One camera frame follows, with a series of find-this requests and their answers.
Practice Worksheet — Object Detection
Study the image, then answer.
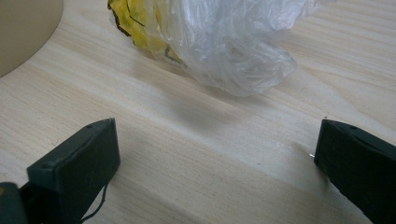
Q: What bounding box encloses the clear plastic bag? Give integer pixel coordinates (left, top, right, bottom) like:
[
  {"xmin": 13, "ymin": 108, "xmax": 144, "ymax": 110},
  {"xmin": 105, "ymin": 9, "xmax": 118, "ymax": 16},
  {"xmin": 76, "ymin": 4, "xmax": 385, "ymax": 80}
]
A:
[{"xmin": 144, "ymin": 0, "xmax": 337, "ymax": 97}]

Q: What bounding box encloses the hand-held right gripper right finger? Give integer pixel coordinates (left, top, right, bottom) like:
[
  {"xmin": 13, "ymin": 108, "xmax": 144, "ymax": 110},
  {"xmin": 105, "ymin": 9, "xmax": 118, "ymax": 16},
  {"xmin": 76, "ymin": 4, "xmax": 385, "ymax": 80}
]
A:
[{"xmin": 313, "ymin": 119, "xmax": 396, "ymax": 224}]

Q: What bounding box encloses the yellow banana peel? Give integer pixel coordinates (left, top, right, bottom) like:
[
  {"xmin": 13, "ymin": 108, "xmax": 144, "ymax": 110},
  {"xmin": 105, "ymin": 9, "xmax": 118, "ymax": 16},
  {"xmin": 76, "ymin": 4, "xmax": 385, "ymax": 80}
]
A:
[{"xmin": 106, "ymin": 0, "xmax": 188, "ymax": 68}]

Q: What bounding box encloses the thin black wire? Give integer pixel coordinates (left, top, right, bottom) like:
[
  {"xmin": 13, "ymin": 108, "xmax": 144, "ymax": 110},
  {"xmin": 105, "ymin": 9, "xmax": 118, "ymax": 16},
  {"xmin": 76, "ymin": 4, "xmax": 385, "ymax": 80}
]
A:
[{"xmin": 79, "ymin": 183, "xmax": 109, "ymax": 224}]

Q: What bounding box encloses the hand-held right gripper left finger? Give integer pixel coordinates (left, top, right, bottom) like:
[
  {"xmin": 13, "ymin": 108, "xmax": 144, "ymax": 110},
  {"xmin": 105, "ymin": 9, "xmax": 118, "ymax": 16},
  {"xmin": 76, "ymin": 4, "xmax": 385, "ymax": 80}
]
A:
[{"xmin": 19, "ymin": 118, "xmax": 121, "ymax": 224}]

